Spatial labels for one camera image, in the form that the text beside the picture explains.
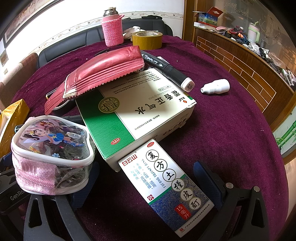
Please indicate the yellow tape roll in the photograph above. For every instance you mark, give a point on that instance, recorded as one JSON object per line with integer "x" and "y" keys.
{"x": 138, "y": 42}

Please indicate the pile of assorted tools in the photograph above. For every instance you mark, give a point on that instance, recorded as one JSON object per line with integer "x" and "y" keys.
{"x": 261, "y": 51}

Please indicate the framed landscape painting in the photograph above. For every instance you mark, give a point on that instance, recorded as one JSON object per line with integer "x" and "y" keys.
{"x": 20, "y": 25}

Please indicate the bottle in pink knit sleeve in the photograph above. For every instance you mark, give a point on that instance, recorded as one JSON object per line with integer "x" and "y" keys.
{"x": 113, "y": 30}

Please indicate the black bag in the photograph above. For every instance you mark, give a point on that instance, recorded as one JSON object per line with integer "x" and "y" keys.
{"x": 152, "y": 17}

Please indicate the white crumpled cloth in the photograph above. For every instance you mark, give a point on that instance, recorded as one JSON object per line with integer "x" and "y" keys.
{"x": 131, "y": 31}

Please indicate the brown armchair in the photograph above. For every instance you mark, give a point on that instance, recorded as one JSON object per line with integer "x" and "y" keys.
{"x": 13, "y": 76}

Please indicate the wooden door frame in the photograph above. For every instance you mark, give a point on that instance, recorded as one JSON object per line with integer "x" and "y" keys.
{"x": 188, "y": 18}

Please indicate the stack of red sachets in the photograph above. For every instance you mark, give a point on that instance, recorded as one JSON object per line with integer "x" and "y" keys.
{"x": 101, "y": 67}

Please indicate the gold cardboard tray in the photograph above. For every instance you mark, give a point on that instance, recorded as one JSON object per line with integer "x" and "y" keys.
{"x": 11, "y": 120}

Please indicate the open cardboard box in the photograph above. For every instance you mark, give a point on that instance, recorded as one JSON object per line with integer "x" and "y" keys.
{"x": 208, "y": 17}

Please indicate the green and white mug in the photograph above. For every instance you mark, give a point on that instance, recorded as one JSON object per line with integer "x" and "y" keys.
{"x": 253, "y": 32}

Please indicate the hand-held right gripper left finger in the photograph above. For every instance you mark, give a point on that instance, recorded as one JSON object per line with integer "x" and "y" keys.
{"x": 82, "y": 185}

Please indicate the black marker with white lettering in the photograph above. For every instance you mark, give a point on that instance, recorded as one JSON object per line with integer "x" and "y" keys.
{"x": 173, "y": 71}

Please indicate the gold wall plaque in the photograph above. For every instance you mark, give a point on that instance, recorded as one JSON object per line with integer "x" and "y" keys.
{"x": 3, "y": 59}

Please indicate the pink face mask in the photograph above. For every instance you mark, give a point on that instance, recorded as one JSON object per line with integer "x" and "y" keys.
{"x": 34, "y": 176}

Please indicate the small white dropper bottle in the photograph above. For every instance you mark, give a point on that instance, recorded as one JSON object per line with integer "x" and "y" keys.
{"x": 217, "y": 86}

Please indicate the wooden brick-pattern cabinet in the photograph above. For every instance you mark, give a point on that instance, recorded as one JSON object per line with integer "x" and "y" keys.
{"x": 231, "y": 60}

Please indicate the green bamboo wall poster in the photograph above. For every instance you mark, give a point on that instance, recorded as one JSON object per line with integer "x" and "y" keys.
{"x": 286, "y": 141}

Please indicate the green and white medicine box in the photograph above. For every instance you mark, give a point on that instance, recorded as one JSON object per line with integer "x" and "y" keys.
{"x": 143, "y": 111}

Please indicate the blue and white medicine box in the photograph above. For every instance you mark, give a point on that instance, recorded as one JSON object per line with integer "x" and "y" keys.
{"x": 166, "y": 180}

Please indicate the black leather sofa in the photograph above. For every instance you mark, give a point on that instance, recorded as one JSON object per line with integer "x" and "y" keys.
{"x": 69, "y": 44}

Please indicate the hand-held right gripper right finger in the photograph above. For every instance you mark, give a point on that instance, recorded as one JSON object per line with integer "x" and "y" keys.
{"x": 207, "y": 183}

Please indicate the clear cartoon print pouch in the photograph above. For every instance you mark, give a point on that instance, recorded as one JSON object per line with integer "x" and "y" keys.
{"x": 50, "y": 143}

